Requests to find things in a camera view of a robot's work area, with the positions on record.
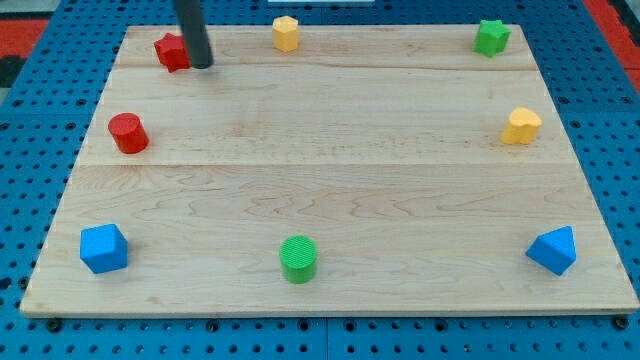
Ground black cylindrical robot arm tip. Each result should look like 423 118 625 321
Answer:
174 0 214 69

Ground blue triangle block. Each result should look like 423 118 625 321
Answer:
526 226 577 276

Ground light wooden board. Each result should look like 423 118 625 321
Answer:
20 24 639 319

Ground green cylinder block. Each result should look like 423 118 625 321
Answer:
279 235 318 284

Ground yellow hexagon block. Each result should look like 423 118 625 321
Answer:
272 16 299 52

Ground red star block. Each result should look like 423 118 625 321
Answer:
154 33 190 73

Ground red cylinder block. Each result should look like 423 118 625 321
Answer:
108 112 149 154

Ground yellow heart block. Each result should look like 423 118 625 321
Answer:
500 107 543 145

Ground green star block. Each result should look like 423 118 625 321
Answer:
473 20 511 58

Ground blue cube block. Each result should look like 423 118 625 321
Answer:
79 224 128 274

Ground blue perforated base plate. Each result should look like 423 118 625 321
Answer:
1 0 639 359

